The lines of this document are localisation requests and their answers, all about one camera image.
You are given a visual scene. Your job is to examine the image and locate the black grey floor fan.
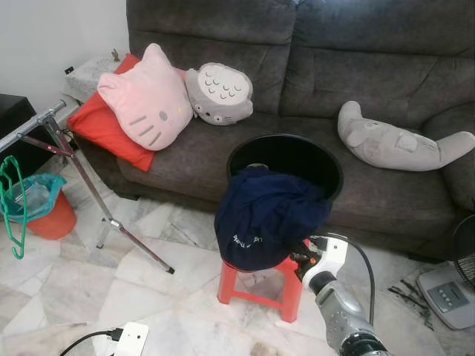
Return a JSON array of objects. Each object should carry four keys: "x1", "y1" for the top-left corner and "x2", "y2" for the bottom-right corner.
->
[{"x1": 414, "y1": 214, "x2": 475, "y2": 331}]

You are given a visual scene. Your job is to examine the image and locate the grey round plush toy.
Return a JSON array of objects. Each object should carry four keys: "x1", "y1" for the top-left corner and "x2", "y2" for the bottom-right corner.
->
[{"x1": 184, "y1": 62, "x2": 255, "y2": 125}]

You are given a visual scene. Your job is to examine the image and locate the silver metal clothes rack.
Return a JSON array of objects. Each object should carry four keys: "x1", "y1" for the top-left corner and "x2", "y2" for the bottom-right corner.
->
[{"x1": 0, "y1": 100, "x2": 177, "y2": 275}]

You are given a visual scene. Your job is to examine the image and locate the grey long plush toy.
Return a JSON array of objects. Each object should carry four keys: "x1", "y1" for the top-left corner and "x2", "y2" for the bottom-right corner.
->
[{"x1": 338, "y1": 100, "x2": 475, "y2": 173}]

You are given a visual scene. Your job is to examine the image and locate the black television cabinet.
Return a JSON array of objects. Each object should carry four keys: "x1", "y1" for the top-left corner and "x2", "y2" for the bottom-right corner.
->
[{"x1": 0, "y1": 93, "x2": 49, "y2": 175}]

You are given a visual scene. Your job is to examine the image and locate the black thin sticks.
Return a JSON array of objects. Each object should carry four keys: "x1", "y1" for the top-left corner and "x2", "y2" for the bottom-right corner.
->
[{"x1": 386, "y1": 280, "x2": 433, "y2": 329}]

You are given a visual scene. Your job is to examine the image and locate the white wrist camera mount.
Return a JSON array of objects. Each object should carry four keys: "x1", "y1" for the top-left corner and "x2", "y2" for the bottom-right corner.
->
[
  {"x1": 113, "y1": 321, "x2": 149, "y2": 356},
  {"x1": 301, "y1": 236, "x2": 350, "y2": 286}
]

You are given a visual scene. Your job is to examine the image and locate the green plastic hanger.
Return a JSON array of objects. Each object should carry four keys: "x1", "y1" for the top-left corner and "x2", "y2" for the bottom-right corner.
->
[{"x1": 0, "y1": 156, "x2": 29, "y2": 260}]

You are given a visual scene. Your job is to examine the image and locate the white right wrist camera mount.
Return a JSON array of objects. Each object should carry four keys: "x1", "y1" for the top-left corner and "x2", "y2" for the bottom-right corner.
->
[{"x1": 301, "y1": 236, "x2": 350, "y2": 286}]

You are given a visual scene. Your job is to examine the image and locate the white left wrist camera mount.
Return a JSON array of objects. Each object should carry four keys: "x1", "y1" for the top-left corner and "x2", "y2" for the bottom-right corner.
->
[{"x1": 113, "y1": 321, "x2": 149, "y2": 356}]

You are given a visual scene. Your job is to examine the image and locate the red plastic stool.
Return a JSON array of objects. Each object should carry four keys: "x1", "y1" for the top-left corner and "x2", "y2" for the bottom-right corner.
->
[{"x1": 217, "y1": 237, "x2": 312, "y2": 324}]

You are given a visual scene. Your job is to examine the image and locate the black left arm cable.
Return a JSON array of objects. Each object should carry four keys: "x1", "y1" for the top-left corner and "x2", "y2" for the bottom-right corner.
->
[{"x1": 59, "y1": 326, "x2": 123, "y2": 356}]

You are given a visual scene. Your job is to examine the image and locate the orange bucket teal liner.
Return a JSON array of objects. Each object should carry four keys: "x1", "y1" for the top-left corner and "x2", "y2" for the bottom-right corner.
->
[{"x1": 0, "y1": 172, "x2": 77, "y2": 240}]

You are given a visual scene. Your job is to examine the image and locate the pink cat face pillow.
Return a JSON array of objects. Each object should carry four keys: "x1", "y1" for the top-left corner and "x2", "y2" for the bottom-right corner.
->
[{"x1": 96, "y1": 43, "x2": 195, "y2": 151}]

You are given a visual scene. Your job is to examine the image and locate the white speckled side table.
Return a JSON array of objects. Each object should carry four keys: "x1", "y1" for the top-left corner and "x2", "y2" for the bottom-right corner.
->
[{"x1": 62, "y1": 48, "x2": 123, "y2": 103}]

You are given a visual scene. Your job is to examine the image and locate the black round bucket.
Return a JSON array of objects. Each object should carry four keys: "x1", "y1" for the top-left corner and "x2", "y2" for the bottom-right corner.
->
[{"x1": 226, "y1": 133, "x2": 344, "y2": 208}]

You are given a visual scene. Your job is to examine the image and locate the red cushion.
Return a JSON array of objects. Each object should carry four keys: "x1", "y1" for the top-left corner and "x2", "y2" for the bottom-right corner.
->
[{"x1": 67, "y1": 53, "x2": 157, "y2": 173}]

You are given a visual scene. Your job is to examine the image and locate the navy blue shirt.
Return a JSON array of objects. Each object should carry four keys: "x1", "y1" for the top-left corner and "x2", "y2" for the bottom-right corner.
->
[{"x1": 214, "y1": 165, "x2": 333, "y2": 273}]

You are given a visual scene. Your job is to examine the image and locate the dark grey fabric sofa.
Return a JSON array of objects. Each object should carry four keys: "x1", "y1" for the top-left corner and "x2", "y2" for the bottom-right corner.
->
[{"x1": 71, "y1": 0, "x2": 475, "y2": 262}]

